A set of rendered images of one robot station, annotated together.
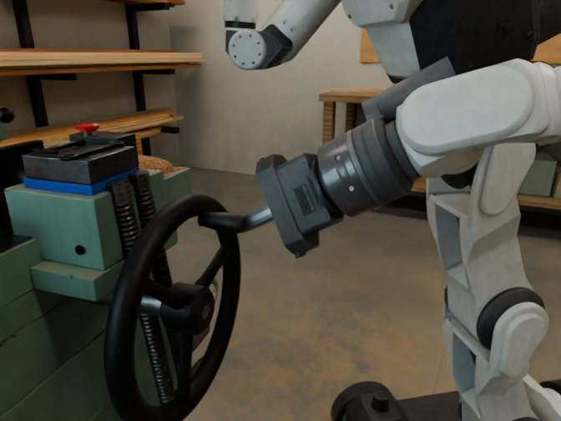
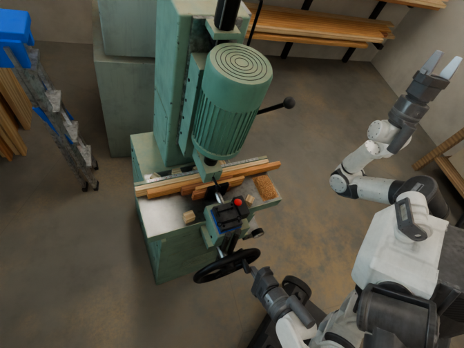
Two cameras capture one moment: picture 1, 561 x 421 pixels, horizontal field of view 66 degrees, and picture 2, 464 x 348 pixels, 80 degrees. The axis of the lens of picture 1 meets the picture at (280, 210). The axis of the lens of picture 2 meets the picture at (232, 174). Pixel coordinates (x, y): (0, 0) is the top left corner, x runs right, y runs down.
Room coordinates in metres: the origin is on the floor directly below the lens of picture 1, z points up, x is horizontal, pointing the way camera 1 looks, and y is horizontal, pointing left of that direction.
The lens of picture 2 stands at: (0.07, 0.06, 1.91)
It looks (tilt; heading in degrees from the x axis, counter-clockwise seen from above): 54 degrees down; 28
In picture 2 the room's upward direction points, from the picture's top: 25 degrees clockwise
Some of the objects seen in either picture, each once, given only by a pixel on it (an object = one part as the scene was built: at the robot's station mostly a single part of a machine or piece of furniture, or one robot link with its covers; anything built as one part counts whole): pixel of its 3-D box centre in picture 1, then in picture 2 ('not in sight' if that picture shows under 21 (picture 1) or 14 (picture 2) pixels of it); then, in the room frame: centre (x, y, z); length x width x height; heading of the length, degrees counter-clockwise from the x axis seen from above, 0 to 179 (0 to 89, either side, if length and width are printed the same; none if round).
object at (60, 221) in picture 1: (93, 210); (225, 221); (0.54, 0.25, 0.91); 0.15 x 0.14 x 0.09; 161
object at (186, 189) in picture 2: not in sight; (207, 185); (0.58, 0.42, 0.92); 0.23 x 0.02 x 0.04; 161
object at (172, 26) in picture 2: not in sight; (188, 90); (0.67, 0.72, 1.16); 0.22 x 0.22 x 0.72; 71
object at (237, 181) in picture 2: not in sight; (219, 185); (0.62, 0.38, 0.93); 0.22 x 0.01 x 0.06; 161
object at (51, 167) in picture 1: (90, 156); (231, 213); (0.55, 0.24, 0.99); 0.13 x 0.11 x 0.06; 161
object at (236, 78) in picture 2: not in sight; (227, 107); (0.58, 0.44, 1.35); 0.18 x 0.18 x 0.31
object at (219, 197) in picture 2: (35, 179); (219, 197); (0.57, 0.34, 0.95); 0.09 x 0.07 x 0.09; 161
